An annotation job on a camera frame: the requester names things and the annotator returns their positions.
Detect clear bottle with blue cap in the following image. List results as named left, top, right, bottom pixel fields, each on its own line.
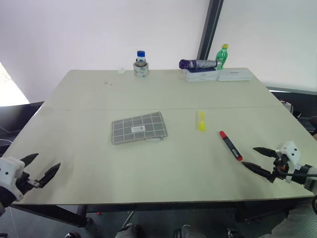
left=135, top=50, right=147, bottom=67

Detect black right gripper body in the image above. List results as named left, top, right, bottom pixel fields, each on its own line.
left=271, top=154, right=291, bottom=183

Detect white box with dark lid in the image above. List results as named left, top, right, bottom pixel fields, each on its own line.
left=183, top=67, right=219, bottom=83

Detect yellow highlighter pen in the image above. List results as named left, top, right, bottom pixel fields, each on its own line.
left=195, top=111, right=207, bottom=132

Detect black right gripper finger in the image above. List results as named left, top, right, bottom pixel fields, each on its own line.
left=241, top=161, right=276, bottom=184
left=253, top=146, right=277, bottom=158

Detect white tape roll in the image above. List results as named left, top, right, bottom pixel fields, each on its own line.
left=132, top=61, right=151, bottom=78

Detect dark grey window post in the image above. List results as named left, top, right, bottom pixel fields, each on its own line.
left=196, top=0, right=225, bottom=61

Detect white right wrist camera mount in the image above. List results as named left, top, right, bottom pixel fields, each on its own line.
left=275, top=140, right=302, bottom=172

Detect flat white box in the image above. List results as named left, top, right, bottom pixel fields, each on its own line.
left=217, top=68, right=252, bottom=82

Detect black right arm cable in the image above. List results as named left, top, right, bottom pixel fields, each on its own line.
left=284, top=172, right=317, bottom=179

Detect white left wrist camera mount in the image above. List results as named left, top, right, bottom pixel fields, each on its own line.
left=0, top=156, right=26, bottom=200

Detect purple and grey folded umbrella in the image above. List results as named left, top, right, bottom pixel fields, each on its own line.
left=178, top=59, right=219, bottom=71

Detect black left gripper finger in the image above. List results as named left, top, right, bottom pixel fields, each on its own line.
left=36, top=162, right=61, bottom=188
left=19, top=153, right=40, bottom=168

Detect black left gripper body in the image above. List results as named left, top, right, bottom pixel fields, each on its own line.
left=14, top=171, right=40, bottom=197

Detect black equipment beside table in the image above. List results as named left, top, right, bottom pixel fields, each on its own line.
left=270, top=91, right=317, bottom=136

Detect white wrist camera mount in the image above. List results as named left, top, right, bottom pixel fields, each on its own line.
left=0, top=156, right=26, bottom=200
left=275, top=140, right=302, bottom=172

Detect dark rounded shape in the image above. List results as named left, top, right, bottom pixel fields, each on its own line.
left=114, top=222, right=145, bottom=238
left=173, top=224, right=207, bottom=238

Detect black chair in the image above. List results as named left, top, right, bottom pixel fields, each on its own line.
left=0, top=101, right=46, bottom=156

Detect grey checked pouch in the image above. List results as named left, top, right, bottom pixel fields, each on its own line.
left=110, top=111, right=169, bottom=146

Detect red and black marker pen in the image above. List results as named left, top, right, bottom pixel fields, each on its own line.
left=218, top=130, right=243, bottom=162

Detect black table frame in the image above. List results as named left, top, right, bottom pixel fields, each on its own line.
left=11, top=197, right=308, bottom=228

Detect green bottle with yellow cap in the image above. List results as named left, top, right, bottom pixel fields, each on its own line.
left=214, top=44, right=229, bottom=70

